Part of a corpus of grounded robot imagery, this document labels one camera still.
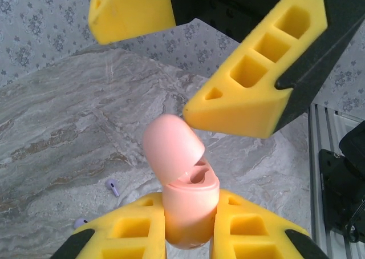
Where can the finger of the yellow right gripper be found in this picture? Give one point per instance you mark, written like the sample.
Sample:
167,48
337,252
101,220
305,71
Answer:
131,13
242,107

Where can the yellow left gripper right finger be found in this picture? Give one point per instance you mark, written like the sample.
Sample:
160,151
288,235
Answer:
251,233

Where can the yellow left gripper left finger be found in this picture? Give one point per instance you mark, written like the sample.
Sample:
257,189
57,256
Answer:
128,236

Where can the pastel earbud charging case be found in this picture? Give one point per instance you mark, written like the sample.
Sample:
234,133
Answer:
185,213

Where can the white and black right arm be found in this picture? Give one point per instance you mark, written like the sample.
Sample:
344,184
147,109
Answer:
355,145

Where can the long aluminium base rail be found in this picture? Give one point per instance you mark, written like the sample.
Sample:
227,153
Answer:
316,156

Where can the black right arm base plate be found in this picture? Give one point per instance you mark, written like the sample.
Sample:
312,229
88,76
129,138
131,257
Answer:
333,190

